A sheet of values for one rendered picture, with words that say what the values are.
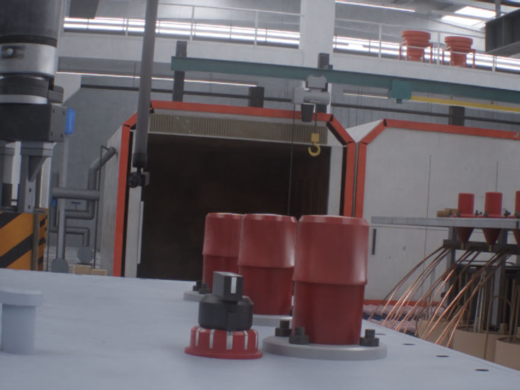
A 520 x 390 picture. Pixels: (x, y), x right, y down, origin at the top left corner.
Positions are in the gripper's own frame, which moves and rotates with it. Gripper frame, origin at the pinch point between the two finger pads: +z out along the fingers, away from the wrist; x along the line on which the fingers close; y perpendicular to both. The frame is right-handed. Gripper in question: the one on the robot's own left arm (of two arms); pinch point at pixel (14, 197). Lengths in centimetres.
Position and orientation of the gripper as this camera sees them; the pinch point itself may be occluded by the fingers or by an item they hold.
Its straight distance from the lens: 164.4
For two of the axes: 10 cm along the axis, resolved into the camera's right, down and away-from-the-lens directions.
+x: 9.4, 0.5, -3.3
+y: -3.3, -0.4, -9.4
